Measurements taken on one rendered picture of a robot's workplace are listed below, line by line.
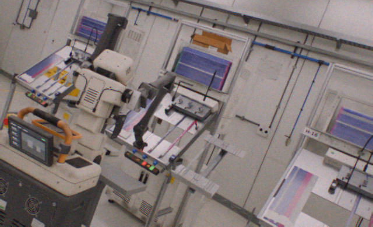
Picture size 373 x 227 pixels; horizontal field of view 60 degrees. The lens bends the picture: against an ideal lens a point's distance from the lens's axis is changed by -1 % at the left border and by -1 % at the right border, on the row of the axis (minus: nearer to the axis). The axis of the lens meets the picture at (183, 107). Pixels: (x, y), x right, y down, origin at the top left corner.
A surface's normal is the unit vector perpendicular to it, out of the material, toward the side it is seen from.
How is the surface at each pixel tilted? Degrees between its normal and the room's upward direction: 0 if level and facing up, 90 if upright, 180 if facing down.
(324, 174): 44
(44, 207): 90
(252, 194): 90
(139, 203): 90
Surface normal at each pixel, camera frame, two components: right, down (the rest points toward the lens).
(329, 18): -0.48, -0.10
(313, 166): -0.08, -0.73
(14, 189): -0.28, -0.01
